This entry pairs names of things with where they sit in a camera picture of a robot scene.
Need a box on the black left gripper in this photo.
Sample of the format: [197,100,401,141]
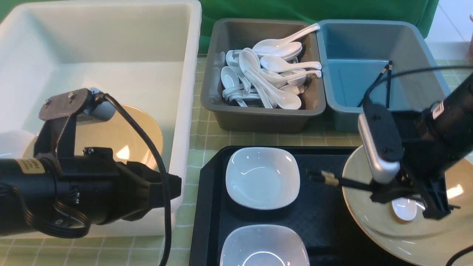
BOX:
[33,147,164,226]

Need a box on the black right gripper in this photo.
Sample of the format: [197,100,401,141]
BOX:
[370,109,462,219]

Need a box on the white soup spoon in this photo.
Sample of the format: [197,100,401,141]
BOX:
[391,198,417,222]

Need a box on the white square dish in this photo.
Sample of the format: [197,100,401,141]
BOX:
[225,147,301,211]
[220,224,310,266]

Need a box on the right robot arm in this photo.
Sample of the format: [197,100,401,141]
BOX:
[362,76,472,219]

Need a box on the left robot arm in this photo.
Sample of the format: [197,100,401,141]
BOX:
[1,147,164,239]

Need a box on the tan bowl in tub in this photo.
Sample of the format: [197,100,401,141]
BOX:
[22,104,164,171]

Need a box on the white dish in tub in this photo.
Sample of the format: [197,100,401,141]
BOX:
[0,130,36,159]

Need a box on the green checkered tablecloth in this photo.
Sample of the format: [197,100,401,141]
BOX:
[0,57,473,266]

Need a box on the black serving tray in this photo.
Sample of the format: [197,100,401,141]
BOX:
[188,146,409,266]

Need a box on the blue plastic bin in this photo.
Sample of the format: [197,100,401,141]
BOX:
[316,20,450,132]

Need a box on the large white plastic tub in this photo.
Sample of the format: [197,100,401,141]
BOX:
[1,0,201,237]

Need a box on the white spoon front large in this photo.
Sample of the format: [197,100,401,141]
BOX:
[238,48,302,110]

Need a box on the green backdrop cloth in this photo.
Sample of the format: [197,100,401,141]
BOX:
[0,0,439,54]

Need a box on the white spoon left small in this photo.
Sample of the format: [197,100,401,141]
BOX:
[220,66,251,101]

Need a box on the white spoon middle right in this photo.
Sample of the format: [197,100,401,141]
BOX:
[260,56,321,72]

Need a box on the white spoon on bin rim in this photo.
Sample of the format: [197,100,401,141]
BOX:
[253,23,320,57]

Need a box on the grey plastic bin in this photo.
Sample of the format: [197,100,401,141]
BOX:
[200,18,327,134]

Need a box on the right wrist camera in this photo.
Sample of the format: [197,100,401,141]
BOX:
[358,101,404,184]

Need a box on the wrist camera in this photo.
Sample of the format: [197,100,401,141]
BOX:
[38,88,116,123]
[358,101,404,184]

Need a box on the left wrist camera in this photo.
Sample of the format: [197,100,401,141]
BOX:
[38,88,116,123]

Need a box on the black left camera cable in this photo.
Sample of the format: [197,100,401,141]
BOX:
[95,92,173,266]

